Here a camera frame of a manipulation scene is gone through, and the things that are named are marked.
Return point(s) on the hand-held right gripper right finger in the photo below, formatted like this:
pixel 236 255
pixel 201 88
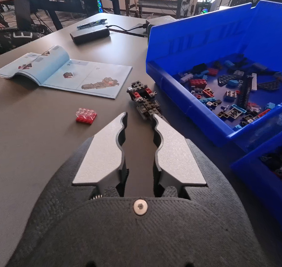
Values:
pixel 180 163

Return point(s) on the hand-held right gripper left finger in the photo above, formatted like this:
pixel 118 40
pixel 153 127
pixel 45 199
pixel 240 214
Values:
pixel 101 161

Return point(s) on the red and clear brick block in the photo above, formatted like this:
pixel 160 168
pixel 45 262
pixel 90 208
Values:
pixel 86 116

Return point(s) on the dark grey toy brick model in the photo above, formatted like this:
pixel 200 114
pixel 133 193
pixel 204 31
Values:
pixel 145 101

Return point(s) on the pile of mixed toy bricks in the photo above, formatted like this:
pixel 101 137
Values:
pixel 198 81

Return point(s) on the pale blue instruction booklet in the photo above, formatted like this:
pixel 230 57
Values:
pixel 88 77

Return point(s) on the large blue plastic bin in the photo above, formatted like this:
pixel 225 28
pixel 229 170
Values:
pixel 198 40

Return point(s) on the grey desk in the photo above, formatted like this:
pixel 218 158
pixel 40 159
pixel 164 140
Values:
pixel 55 139

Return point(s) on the small blue plastic bin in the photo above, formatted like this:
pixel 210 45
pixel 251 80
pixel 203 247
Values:
pixel 249 174

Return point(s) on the black rectangular box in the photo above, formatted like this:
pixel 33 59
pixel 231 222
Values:
pixel 90 34

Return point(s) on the black cube speaker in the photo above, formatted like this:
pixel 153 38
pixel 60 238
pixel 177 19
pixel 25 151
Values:
pixel 160 20

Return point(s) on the black printed cloth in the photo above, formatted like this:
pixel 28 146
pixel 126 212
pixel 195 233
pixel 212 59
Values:
pixel 19 40

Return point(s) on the computer tower with lit fans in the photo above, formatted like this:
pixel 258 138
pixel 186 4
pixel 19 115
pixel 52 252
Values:
pixel 100 4

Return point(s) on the black metal workbench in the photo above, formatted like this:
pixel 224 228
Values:
pixel 163 5

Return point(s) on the white computer tower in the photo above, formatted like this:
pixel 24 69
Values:
pixel 207 4

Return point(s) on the black upright panel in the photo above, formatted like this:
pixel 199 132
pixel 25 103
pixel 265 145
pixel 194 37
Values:
pixel 22 9

